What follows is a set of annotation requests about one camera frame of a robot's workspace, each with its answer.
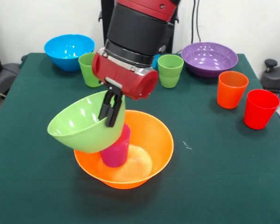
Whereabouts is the dark green table cloth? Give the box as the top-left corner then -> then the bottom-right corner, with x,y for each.
0,52 -> 280,224

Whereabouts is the small blue bowl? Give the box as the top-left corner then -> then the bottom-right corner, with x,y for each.
151,54 -> 161,70

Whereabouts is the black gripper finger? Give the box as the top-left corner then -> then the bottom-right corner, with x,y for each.
105,90 -> 123,128
98,88 -> 115,120

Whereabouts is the stepped green cup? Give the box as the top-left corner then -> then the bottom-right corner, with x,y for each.
157,54 -> 184,89

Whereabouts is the large blue bowl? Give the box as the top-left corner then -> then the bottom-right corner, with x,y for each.
44,34 -> 96,72

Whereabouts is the purple cup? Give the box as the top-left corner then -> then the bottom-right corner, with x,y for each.
99,123 -> 132,168

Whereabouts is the orange bowl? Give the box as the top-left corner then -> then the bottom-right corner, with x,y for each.
73,110 -> 175,190

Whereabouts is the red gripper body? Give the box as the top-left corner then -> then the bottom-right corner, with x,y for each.
91,52 -> 160,101

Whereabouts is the plain green cup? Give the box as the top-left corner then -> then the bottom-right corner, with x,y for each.
78,52 -> 105,88

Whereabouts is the black hanging wall cable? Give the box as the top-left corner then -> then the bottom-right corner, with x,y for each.
191,0 -> 203,45

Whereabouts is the red cup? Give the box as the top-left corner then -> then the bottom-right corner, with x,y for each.
244,89 -> 280,130

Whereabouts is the grey base with knob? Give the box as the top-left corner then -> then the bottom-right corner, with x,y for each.
261,59 -> 280,93

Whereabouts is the purple bowl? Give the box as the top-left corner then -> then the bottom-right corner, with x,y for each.
181,42 -> 239,78

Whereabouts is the green bowl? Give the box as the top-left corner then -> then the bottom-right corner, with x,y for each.
47,90 -> 126,154

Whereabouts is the orange cup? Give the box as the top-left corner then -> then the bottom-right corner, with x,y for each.
217,71 -> 249,110

